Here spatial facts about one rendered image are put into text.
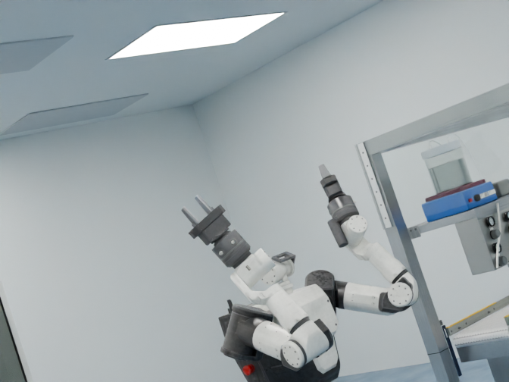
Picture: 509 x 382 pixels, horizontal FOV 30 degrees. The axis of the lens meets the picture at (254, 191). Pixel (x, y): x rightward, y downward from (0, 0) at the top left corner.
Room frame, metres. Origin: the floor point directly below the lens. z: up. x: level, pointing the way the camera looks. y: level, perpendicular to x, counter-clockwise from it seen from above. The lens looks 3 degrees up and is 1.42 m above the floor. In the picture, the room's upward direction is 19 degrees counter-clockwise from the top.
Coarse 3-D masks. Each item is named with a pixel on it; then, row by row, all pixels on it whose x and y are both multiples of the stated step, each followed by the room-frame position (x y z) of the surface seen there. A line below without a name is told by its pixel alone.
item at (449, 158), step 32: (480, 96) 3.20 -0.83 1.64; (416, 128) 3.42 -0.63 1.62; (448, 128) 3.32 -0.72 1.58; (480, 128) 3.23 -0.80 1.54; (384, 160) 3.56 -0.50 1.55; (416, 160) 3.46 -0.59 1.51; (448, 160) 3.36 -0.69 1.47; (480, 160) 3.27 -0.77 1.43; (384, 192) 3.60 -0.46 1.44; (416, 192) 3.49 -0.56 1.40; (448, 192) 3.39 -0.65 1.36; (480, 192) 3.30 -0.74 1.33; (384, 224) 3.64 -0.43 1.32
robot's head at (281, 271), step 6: (276, 264) 2.94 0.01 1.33; (282, 264) 2.97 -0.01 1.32; (288, 264) 2.99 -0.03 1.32; (270, 270) 2.92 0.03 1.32; (276, 270) 2.92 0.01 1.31; (282, 270) 2.94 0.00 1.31; (288, 270) 2.98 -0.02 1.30; (264, 276) 2.94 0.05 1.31; (270, 276) 2.93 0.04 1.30; (276, 276) 2.92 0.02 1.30; (282, 276) 2.94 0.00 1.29; (288, 276) 3.01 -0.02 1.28; (264, 282) 2.94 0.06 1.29; (270, 282) 2.93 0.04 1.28; (276, 282) 2.95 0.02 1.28; (282, 282) 2.97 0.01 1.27; (288, 282) 2.96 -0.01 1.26
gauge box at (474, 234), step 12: (492, 216) 3.47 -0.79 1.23; (456, 228) 3.49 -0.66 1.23; (468, 228) 3.45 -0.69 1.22; (480, 228) 3.41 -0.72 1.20; (504, 228) 3.51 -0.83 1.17; (468, 240) 3.46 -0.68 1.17; (480, 240) 3.43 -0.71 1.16; (492, 240) 3.44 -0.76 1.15; (504, 240) 3.49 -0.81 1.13; (468, 252) 3.48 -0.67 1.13; (480, 252) 3.44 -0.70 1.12; (492, 252) 3.42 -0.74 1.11; (504, 252) 3.47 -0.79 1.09; (480, 264) 3.45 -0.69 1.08; (492, 264) 3.41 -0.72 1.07
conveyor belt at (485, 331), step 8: (504, 312) 3.79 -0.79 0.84; (488, 320) 3.75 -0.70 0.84; (496, 320) 3.68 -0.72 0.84; (504, 320) 3.62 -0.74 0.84; (472, 328) 3.68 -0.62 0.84; (480, 328) 3.61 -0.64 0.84; (488, 328) 3.56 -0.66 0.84; (496, 328) 3.51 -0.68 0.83; (504, 328) 3.47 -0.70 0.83; (456, 336) 3.64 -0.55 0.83; (464, 336) 3.61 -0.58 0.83; (472, 336) 3.58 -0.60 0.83; (480, 336) 3.55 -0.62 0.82; (488, 336) 3.52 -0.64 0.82; (496, 336) 3.50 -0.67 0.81; (504, 336) 3.47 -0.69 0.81; (456, 344) 3.64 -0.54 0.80; (464, 344) 3.61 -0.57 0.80; (472, 344) 3.59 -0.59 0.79
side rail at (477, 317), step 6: (498, 300) 3.91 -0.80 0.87; (504, 300) 3.92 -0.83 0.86; (492, 306) 3.86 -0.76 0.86; (498, 306) 3.88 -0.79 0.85; (504, 306) 3.91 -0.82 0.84; (480, 312) 3.80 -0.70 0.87; (486, 312) 3.82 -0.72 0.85; (492, 312) 3.85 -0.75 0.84; (468, 318) 3.74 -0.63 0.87; (474, 318) 3.76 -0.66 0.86; (480, 318) 3.79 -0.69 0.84; (456, 324) 3.68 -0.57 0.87; (462, 324) 3.71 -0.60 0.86; (468, 324) 3.73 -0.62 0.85; (450, 330) 3.65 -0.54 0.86; (456, 330) 3.68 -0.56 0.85
